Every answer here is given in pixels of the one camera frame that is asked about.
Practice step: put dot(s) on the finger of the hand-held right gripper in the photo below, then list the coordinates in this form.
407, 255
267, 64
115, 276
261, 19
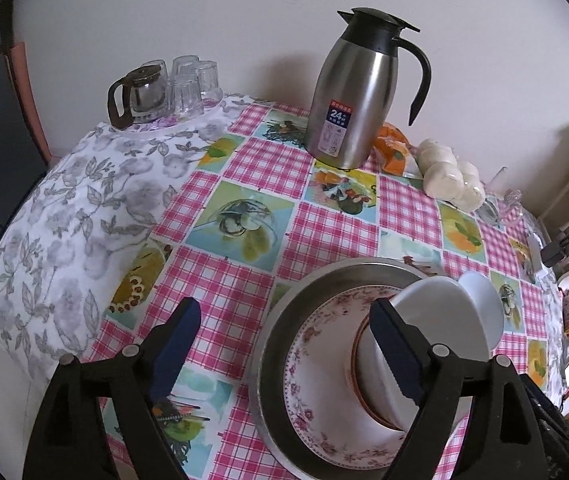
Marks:
544, 410

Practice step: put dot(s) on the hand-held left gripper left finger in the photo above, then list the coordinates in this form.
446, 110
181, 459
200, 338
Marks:
177, 345

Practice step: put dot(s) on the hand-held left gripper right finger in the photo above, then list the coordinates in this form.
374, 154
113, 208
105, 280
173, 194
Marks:
394, 355

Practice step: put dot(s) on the strawberry print bowl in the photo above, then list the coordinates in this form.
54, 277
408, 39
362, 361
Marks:
362, 385

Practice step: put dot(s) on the light blue bowl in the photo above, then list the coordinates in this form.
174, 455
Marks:
434, 320

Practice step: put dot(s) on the round floral rim plate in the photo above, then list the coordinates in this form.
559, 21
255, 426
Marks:
324, 360

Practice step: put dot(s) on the white square bowl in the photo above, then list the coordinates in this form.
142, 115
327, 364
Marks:
484, 305

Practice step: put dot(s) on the large steel basin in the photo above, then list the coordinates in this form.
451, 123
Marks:
284, 330

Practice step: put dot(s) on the pink checked tablecloth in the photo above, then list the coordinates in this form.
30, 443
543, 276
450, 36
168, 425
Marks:
234, 280

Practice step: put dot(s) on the black charger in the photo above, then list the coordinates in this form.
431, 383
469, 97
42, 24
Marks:
554, 253

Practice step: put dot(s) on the white card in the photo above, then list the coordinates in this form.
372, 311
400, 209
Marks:
534, 252

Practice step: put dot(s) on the grey floral cloth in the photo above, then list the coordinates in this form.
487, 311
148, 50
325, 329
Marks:
64, 210

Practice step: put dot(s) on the clear glass mug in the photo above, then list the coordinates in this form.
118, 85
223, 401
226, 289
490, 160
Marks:
507, 205

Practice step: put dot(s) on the orange snack packet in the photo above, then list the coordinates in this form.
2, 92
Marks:
394, 152

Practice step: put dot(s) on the white floral tray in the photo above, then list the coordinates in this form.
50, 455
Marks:
164, 125

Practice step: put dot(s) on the clear drinking glass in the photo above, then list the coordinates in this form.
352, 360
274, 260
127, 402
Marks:
208, 82
155, 66
184, 66
186, 100

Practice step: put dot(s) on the stainless steel thermos jug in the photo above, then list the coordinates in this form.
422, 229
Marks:
349, 100

